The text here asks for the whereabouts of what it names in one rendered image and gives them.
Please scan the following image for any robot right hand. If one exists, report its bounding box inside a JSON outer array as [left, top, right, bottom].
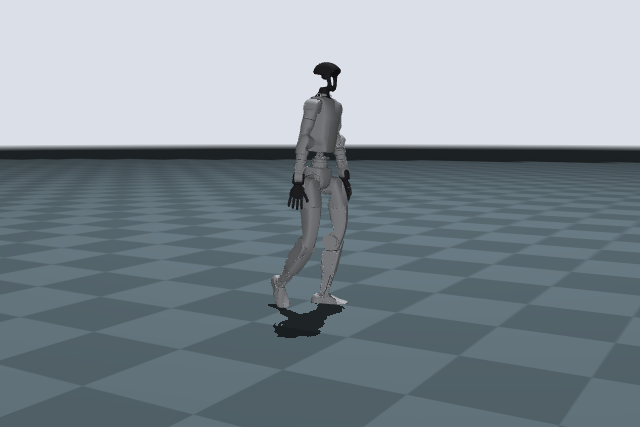
[[288, 173, 309, 210]]

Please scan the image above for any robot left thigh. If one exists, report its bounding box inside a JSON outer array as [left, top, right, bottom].
[[321, 176, 348, 251]]

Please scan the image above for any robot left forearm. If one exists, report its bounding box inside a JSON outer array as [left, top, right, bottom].
[[333, 144, 350, 178]]

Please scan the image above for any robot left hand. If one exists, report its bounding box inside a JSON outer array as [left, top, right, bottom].
[[339, 170, 352, 201]]

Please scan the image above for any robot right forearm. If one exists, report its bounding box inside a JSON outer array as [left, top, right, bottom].
[[294, 135, 309, 183]]

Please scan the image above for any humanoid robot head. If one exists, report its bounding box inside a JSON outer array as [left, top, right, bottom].
[[313, 62, 341, 99]]

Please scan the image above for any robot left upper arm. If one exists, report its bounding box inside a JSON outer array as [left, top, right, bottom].
[[335, 102, 345, 148]]

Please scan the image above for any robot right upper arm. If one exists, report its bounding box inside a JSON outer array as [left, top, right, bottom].
[[298, 99, 323, 149]]

